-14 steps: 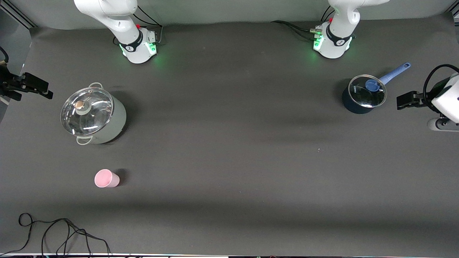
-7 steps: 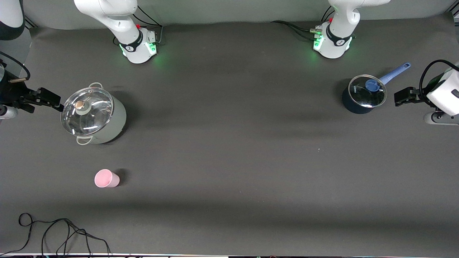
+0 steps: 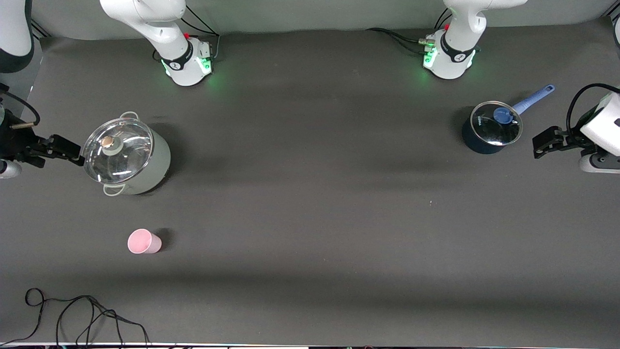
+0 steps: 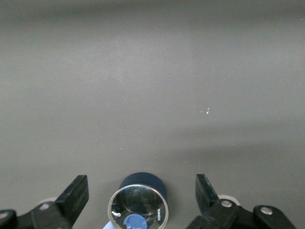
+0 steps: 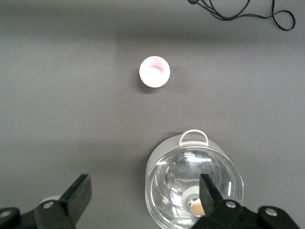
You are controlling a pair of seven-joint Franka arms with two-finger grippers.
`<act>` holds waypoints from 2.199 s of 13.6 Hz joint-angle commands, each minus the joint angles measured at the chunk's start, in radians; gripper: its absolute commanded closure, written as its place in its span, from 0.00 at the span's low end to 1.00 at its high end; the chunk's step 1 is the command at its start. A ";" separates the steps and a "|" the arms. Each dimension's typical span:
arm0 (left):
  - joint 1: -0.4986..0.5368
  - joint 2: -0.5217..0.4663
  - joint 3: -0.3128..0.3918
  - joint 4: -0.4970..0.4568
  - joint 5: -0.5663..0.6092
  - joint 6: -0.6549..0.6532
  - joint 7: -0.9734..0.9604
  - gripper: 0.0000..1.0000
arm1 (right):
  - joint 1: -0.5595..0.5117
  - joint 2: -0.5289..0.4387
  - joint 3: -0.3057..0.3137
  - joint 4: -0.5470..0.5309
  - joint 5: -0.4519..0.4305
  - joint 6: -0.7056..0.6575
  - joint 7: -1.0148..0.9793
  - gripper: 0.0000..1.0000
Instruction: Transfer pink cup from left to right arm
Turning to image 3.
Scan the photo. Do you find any black right arm wrist cable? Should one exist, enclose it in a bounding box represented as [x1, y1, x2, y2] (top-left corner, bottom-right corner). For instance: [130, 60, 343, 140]
[0, 89, 39, 129]

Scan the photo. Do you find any black left arm wrist cable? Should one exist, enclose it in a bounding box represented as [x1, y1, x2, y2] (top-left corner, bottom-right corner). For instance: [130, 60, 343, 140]
[567, 83, 620, 141]

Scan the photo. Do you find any pink cup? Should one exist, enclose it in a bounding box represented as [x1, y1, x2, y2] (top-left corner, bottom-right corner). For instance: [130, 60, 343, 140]
[127, 229, 162, 254]

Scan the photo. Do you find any black arm wrist cable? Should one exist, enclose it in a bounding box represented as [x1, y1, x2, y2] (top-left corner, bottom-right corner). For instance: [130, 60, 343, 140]
[0, 89, 39, 129]
[567, 83, 620, 141]

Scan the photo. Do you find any grey-green cooking pot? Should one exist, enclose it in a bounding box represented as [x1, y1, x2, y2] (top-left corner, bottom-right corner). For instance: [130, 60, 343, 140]
[83, 111, 171, 196]

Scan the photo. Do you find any aluminium frame rail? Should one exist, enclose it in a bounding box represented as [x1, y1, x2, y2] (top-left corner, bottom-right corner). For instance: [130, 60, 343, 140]
[29, 19, 51, 39]

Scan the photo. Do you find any dark blue saucepan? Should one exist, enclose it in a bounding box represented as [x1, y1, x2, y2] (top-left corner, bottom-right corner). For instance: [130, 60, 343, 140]
[461, 85, 556, 155]

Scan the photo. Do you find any thin black loose cable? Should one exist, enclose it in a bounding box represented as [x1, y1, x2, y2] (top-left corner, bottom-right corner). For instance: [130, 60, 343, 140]
[0, 288, 151, 347]

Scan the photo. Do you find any black arm base cable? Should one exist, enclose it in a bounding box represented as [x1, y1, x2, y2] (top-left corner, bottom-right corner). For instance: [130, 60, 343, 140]
[153, 7, 221, 63]
[367, 9, 453, 55]

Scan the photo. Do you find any black left arm base cable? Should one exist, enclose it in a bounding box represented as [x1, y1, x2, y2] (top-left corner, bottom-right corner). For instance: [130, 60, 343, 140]
[367, 9, 453, 55]

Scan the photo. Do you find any black right arm base cable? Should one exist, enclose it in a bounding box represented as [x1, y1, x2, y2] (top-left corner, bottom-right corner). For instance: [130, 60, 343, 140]
[153, 7, 221, 63]

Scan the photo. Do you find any glass lid with blue knob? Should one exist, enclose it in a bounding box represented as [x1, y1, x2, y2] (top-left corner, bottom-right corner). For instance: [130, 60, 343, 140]
[470, 101, 524, 146]

